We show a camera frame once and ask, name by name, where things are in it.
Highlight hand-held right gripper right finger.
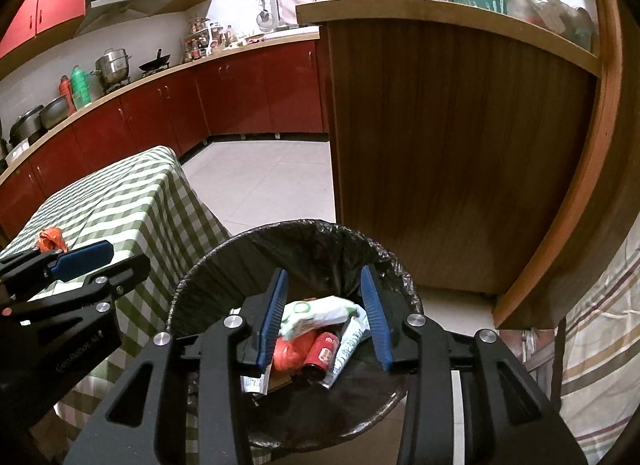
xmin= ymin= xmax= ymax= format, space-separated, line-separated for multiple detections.
xmin=359 ymin=264 xmax=589 ymax=465

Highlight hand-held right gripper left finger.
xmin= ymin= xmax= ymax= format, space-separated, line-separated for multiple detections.
xmin=65 ymin=268 xmax=290 ymax=465

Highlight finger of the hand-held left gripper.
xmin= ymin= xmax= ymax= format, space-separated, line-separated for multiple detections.
xmin=0 ymin=239 xmax=115 ymax=304
xmin=0 ymin=255 xmax=151 ymax=327

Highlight white black print packet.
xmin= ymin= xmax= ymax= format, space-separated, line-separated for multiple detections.
xmin=322 ymin=312 xmax=374 ymax=389

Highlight red plastic bag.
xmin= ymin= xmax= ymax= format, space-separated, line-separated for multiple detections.
xmin=270 ymin=335 xmax=309 ymax=374

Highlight green white packet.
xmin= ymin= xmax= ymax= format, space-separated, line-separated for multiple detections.
xmin=278 ymin=295 xmax=364 ymax=339

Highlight red label bottle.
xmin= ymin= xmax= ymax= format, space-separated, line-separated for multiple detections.
xmin=303 ymin=332 xmax=341 ymax=381

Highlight white blue milk powder packet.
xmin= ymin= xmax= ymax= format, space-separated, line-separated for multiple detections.
xmin=240 ymin=371 xmax=271 ymax=397

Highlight black lined trash bin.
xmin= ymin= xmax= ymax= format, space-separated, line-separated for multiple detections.
xmin=167 ymin=219 xmax=424 ymax=451

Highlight orange crumpled bag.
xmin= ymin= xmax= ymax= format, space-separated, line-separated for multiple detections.
xmin=36 ymin=226 xmax=69 ymax=254

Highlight green checked tablecloth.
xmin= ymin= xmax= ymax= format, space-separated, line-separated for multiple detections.
xmin=0 ymin=145 xmax=234 ymax=465

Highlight white pot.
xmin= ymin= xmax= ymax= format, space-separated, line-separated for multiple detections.
xmin=4 ymin=141 xmax=32 ymax=166

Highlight dark lidded pot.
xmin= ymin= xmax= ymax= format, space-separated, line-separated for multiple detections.
xmin=8 ymin=105 xmax=46 ymax=146

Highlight steel basin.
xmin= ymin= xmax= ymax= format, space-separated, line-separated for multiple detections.
xmin=38 ymin=96 xmax=69 ymax=128

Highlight small red thermos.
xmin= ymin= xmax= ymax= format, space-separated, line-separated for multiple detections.
xmin=58 ymin=75 xmax=76 ymax=114

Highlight green thermos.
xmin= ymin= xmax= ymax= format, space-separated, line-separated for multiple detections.
xmin=69 ymin=65 xmax=94 ymax=107

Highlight steel steamer pot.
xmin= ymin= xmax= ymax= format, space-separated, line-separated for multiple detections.
xmin=91 ymin=47 xmax=134 ymax=88

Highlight wooden counter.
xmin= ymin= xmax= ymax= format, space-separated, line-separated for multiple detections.
xmin=295 ymin=0 xmax=640 ymax=332

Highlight black wok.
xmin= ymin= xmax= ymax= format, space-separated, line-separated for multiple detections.
xmin=138 ymin=48 xmax=172 ymax=74

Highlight red lower kitchen cabinets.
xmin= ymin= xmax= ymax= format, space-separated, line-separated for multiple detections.
xmin=0 ymin=38 xmax=331 ymax=226

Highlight striped cloth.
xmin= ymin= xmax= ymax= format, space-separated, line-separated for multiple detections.
xmin=520 ymin=234 xmax=640 ymax=452

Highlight group of spice bottles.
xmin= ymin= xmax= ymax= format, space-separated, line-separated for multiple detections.
xmin=180 ymin=16 xmax=252 ymax=64

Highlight range hood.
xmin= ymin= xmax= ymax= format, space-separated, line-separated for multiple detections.
xmin=72 ymin=0 xmax=186 ymax=38

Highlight hanging strainer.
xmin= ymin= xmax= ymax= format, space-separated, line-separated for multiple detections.
xmin=255 ymin=0 xmax=274 ymax=34

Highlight clear plastic container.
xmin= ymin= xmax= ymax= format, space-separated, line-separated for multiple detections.
xmin=502 ymin=0 xmax=597 ymax=52

